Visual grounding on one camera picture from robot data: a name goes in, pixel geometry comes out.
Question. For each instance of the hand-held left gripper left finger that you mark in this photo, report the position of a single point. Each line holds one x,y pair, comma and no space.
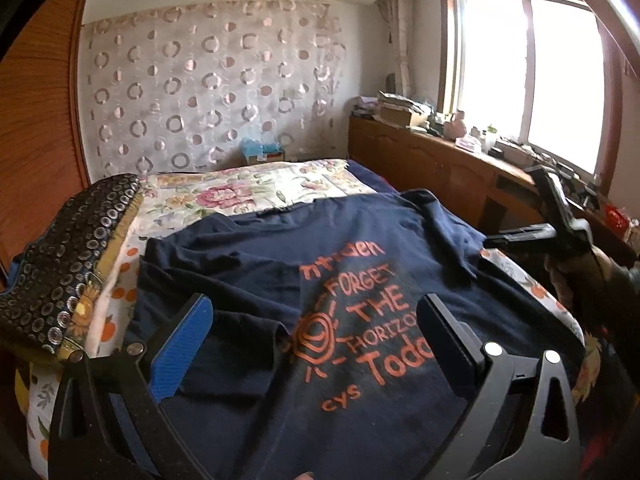
176,355

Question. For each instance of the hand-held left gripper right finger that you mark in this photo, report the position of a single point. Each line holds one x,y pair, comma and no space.
450,342

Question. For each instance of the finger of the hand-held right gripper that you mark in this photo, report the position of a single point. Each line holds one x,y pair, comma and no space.
520,236

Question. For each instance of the navy printed t-shirt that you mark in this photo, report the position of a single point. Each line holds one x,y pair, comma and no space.
280,270

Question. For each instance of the person's right hand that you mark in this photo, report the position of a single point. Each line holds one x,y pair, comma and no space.
567,280

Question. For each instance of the red packet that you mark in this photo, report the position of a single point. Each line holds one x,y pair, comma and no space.
617,219

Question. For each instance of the orange print bed sheet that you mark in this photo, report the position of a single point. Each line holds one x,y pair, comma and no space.
115,285

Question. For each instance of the white bottle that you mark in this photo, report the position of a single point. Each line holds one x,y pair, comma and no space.
490,141

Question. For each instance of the pink patterned pouch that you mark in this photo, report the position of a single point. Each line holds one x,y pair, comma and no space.
467,142

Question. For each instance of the wooden cabinet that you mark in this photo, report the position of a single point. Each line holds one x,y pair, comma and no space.
430,165

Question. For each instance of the pink figurine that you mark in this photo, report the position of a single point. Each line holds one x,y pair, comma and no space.
457,124

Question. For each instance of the window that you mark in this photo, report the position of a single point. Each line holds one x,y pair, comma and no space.
550,70

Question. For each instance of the black circle patterned folded cloth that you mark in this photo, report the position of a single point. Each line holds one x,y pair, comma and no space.
55,270

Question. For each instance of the navy blanket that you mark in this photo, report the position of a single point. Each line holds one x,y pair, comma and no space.
370,177

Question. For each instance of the cardboard box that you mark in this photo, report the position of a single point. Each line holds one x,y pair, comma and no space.
407,119

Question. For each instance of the floral blanket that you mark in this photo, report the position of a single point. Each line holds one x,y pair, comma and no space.
225,195

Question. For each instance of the stack of papers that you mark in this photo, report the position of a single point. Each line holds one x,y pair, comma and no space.
395,102

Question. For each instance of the blue tissue pack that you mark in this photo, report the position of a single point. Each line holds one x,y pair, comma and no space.
260,149

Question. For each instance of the white wrapped pipe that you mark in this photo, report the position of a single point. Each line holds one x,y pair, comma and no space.
400,35

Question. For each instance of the wooden wardrobe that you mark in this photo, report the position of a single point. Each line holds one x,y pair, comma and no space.
35,135

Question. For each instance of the circle patterned sheer curtain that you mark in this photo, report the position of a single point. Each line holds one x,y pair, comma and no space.
200,85

